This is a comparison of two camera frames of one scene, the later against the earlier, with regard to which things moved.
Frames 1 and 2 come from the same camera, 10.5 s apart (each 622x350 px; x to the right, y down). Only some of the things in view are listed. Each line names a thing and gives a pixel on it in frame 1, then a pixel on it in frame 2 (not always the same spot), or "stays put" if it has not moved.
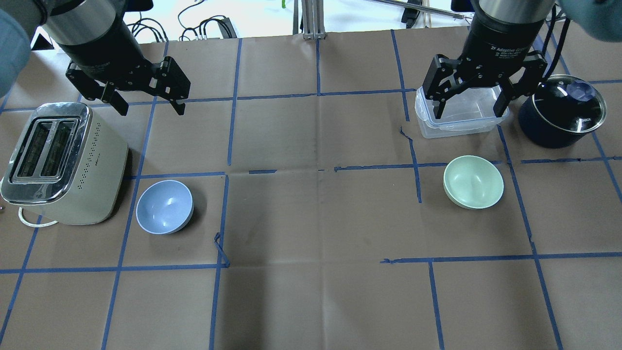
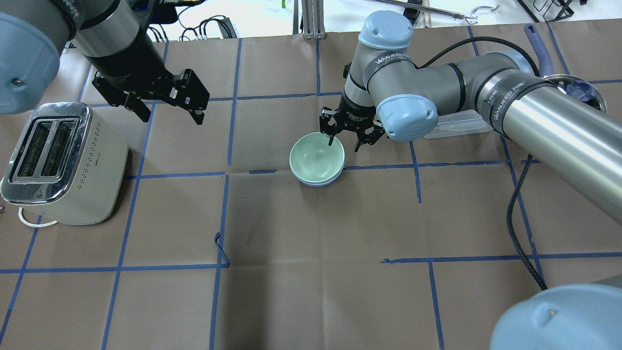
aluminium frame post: [313, 19] stays put
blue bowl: [165, 207] → [321, 184]
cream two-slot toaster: [67, 166] stays put
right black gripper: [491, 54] → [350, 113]
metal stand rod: [417, 8] stays put
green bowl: [473, 182] → [313, 160]
